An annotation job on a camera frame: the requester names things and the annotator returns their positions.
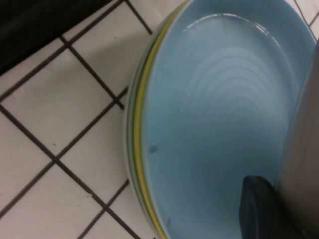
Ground light blue round plate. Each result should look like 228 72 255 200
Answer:
143 0 319 239

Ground grey round plate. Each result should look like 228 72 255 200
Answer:
275 44 319 239

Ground black dish drying rack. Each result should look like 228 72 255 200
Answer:
0 0 126 76

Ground white black-grid tablecloth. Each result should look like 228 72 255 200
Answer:
0 0 319 239

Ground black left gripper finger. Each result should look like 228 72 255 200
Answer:
238 175 300 239

